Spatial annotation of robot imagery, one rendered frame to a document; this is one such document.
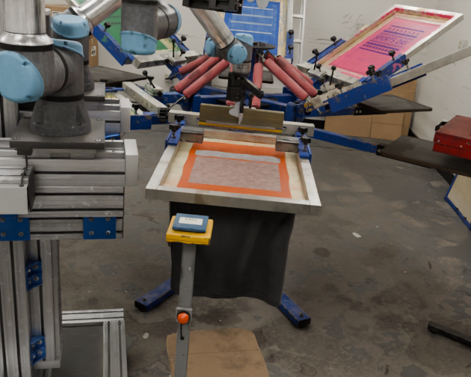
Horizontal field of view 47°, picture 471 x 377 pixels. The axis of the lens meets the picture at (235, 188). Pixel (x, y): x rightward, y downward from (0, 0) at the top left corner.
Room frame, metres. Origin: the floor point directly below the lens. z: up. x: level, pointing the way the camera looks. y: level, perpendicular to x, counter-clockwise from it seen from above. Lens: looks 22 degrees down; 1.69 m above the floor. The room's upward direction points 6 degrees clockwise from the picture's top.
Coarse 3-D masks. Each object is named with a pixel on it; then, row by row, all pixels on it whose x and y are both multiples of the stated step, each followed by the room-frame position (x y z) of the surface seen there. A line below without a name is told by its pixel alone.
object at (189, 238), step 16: (208, 224) 1.51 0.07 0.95; (176, 240) 1.43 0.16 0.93; (192, 240) 1.43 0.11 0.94; (208, 240) 1.43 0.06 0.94; (192, 256) 1.47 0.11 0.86; (192, 272) 1.47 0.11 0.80; (192, 288) 1.48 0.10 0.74; (176, 320) 1.46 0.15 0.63; (176, 336) 1.47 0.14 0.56; (176, 352) 1.47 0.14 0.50; (176, 368) 1.47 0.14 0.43
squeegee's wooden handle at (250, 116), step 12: (204, 108) 2.26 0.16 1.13; (216, 108) 2.26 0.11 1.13; (228, 108) 2.26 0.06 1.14; (252, 108) 2.28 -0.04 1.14; (204, 120) 2.26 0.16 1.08; (216, 120) 2.26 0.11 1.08; (228, 120) 2.26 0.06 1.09; (252, 120) 2.26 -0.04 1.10; (264, 120) 2.26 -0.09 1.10; (276, 120) 2.26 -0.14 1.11
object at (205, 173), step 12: (204, 144) 2.31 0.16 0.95; (216, 144) 2.33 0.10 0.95; (228, 144) 2.34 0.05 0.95; (192, 156) 2.13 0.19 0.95; (204, 156) 2.15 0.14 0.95; (192, 168) 1.99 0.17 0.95; (204, 168) 2.00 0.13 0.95; (216, 168) 2.01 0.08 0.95; (228, 168) 2.03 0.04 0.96; (180, 180) 1.85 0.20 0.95; (192, 180) 1.86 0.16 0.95; (204, 180) 1.87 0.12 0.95; (216, 180) 1.89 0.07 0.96; (228, 180) 1.90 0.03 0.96
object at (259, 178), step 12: (276, 156) 2.24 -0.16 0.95; (240, 168) 2.04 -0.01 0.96; (252, 168) 2.06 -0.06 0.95; (264, 168) 2.07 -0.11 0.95; (276, 168) 2.08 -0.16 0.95; (240, 180) 1.91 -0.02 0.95; (252, 180) 1.92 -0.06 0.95; (264, 180) 1.94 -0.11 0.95; (276, 180) 1.95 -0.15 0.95; (288, 180) 1.96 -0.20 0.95; (240, 192) 1.79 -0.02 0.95; (252, 192) 1.80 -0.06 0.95; (264, 192) 1.82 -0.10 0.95; (276, 192) 1.83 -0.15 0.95; (288, 192) 1.84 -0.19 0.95
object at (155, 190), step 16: (160, 160) 1.95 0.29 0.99; (304, 160) 2.12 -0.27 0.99; (160, 176) 1.79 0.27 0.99; (304, 176) 1.93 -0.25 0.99; (160, 192) 1.66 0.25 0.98; (176, 192) 1.66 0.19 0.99; (192, 192) 1.67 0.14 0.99; (208, 192) 1.68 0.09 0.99; (224, 192) 1.69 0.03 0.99; (304, 192) 1.84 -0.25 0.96; (256, 208) 1.66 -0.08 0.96; (272, 208) 1.66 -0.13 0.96; (288, 208) 1.66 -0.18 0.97; (304, 208) 1.66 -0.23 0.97; (320, 208) 1.66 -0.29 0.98
